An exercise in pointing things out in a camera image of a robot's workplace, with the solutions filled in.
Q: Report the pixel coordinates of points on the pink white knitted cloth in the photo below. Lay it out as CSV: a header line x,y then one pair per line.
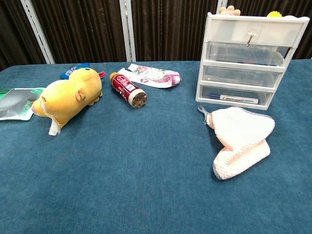
x,y
241,126

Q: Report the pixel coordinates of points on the small metal hook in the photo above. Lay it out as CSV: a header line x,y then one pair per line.
x,y
249,42

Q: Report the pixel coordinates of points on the pink and white floral package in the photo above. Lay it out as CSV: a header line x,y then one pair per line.
x,y
156,76

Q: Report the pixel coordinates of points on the red drink bottle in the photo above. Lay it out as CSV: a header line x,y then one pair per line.
x,y
126,89

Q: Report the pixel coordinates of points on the blue table mat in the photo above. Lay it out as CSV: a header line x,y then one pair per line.
x,y
146,170

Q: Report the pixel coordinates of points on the blue and white marker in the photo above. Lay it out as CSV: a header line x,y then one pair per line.
x,y
239,99

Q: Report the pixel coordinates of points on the yellow plush animal toy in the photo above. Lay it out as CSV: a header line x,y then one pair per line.
x,y
68,97

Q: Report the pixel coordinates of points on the blue snack bag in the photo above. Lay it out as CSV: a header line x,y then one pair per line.
x,y
73,69

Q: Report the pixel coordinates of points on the white plastic drawer unit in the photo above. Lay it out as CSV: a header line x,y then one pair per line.
x,y
243,70

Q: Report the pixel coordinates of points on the dark brown curtain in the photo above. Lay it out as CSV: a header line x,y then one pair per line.
x,y
85,29

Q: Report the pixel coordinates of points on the small brown plush toy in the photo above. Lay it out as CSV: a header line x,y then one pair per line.
x,y
229,11

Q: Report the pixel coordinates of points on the green and grey package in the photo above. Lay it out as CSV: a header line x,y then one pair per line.
x,y
14,102

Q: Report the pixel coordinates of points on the small yellow plastic toy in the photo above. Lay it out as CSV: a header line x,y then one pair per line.
x,y
274,14

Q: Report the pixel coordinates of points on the white metal post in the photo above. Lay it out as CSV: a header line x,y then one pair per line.
x,y
221,6
128,31
37,31

